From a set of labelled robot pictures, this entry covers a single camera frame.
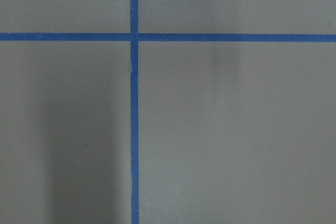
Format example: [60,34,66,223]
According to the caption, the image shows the blue tape strip vertical right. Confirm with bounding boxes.
[130,0,140,224]

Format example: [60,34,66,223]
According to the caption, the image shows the blue tape strip right table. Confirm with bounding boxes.
[1,33,335,42]

